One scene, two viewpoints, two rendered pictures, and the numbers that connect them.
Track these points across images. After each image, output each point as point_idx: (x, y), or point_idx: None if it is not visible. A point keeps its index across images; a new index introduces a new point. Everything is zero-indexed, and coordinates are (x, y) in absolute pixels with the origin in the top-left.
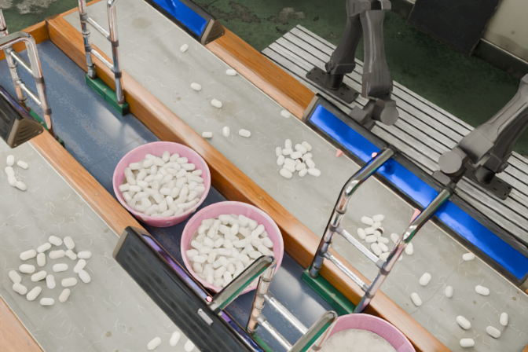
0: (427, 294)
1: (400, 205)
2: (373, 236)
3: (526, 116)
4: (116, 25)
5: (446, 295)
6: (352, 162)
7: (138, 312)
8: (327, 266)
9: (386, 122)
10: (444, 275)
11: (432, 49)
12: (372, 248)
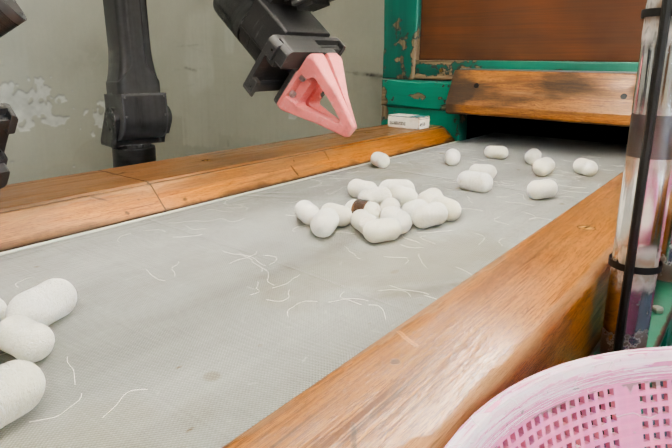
0: (507, 190)
1: (246, 201)
2: (389, 207)
3: None
4: None
5: (495, 173)
6: (31, 248)
7: None
8: (608, 256)
9: (15, 10)
10: (439, 179)
11: None
12: (432, 219)
